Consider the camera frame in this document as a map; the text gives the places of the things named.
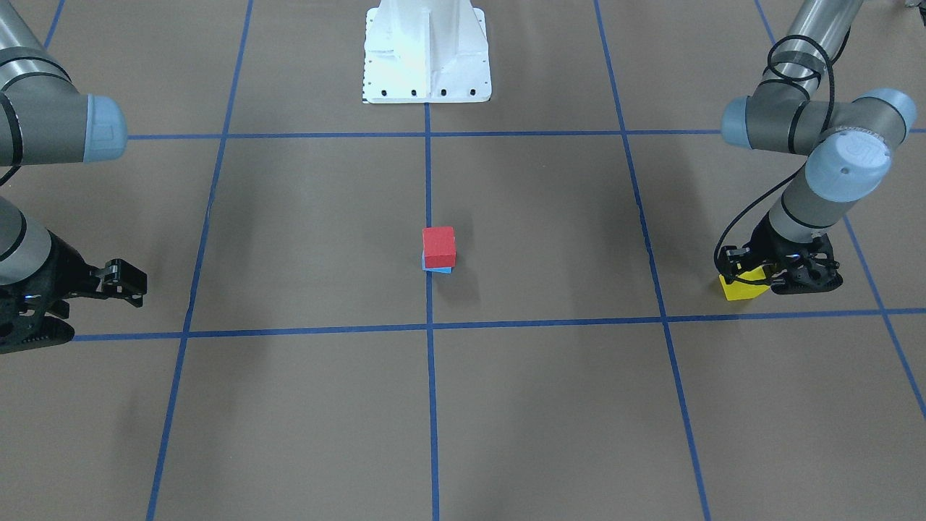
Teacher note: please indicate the blue foam block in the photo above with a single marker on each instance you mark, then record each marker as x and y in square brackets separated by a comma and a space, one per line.
[440, 269]

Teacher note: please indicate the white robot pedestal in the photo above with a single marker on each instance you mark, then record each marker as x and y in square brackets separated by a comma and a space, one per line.
[426, 52]

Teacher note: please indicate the yellow foam block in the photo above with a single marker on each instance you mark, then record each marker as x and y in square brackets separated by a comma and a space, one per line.
[739, 288]

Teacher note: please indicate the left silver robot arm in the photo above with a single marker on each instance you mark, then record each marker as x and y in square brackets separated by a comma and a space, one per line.
[848, 149]

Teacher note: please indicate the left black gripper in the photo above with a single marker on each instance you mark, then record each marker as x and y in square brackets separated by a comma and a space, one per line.
[767, 245]

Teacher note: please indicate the red foam block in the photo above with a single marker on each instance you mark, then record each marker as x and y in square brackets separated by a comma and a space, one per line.
[439, 245]

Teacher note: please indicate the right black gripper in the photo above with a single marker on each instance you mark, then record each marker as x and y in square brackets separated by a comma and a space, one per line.
[66, 270]

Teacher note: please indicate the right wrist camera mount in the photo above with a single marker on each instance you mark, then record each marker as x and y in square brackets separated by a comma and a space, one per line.
[29, 322]

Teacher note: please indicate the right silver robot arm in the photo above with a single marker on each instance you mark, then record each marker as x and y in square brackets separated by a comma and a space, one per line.
[45, 121]

